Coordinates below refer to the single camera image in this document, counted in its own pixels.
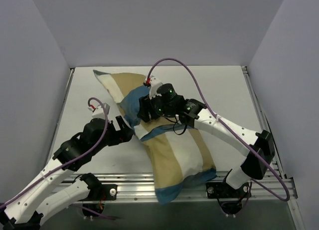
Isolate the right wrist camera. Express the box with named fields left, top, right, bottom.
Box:
left=143, top=75, right=163, bottom=99

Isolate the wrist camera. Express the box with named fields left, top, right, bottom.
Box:
left=88, top=103, right=110, bottom=120
left=143, top=75, right=163, bottom=99

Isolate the left side aluminium rail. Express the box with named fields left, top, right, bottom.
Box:
left=56, top=67, right=75, bottom=126

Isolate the aluminium mounting rail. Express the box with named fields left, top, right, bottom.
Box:
left=26, top=172, right=299, bottom=205

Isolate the blue beige checked pillowcase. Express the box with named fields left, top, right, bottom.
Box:
left=93, top=70, right=216, bottom=204

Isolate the right side aluminium rail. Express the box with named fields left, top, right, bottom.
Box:
left=241, top=65, right=287, bottom=178

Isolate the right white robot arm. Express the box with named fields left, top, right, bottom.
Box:
left=138, top=78, right=275, bottom=197

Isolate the black thin wire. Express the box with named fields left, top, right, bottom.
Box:
left=163, top=115, right=189, bottom=136

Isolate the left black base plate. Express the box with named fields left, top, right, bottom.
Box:
left=80, top=184, right=117, bottom=201

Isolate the white pillow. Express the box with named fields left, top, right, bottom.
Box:
left=96, top=74, right=124, bottom=104

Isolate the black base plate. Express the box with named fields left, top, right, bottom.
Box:
left=205, top=182, right=251, bottom=199
left=80, top=184, right=117, bottom=201

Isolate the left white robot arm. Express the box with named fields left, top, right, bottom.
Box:
left=0, top=116, right=134, bottom=230

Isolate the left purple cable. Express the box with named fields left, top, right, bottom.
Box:
left=0, top=97, right=120, bottom=220

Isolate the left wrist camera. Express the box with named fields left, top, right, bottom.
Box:
left=88, top=103, right=110, bottom=120

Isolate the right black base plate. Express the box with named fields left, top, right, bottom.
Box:
left=205, top=182, right=251, bottom=199

